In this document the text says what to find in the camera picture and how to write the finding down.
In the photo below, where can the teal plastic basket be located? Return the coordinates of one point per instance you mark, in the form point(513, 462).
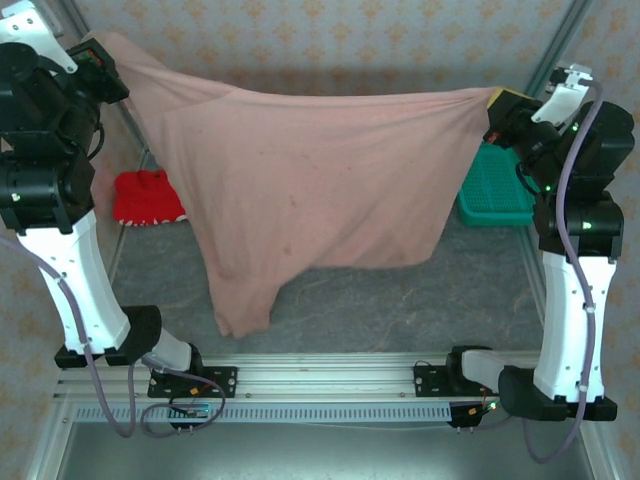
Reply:
point(490, 200)

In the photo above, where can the red t-shirt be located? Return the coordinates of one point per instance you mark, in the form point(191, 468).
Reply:
point(145, 197)

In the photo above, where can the pink t-shirt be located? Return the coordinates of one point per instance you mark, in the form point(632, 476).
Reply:
point(310, 190)

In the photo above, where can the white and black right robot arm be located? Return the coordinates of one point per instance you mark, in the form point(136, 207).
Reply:
point(570, 325)

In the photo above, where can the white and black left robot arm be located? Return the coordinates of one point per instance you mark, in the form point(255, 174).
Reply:
point(75, 280)

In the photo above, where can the small circuit board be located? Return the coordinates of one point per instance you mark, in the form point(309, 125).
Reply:
point(487, 406)
point(192, 411)

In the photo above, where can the grey metal lower panel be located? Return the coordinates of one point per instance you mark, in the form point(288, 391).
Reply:
point(320, 450)

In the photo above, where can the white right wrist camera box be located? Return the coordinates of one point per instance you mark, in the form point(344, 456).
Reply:
point(565, 95)

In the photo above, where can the aluminium frame post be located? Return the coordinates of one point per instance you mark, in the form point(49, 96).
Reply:
point(136, 134)
point(560, 40)

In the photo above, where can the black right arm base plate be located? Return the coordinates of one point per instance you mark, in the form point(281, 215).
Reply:
point(425, 382)

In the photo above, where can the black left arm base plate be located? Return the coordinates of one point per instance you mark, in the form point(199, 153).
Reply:
point(225, 382)

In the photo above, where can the aluminium mounting rail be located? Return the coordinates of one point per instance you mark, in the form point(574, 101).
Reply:
point(320, 380)

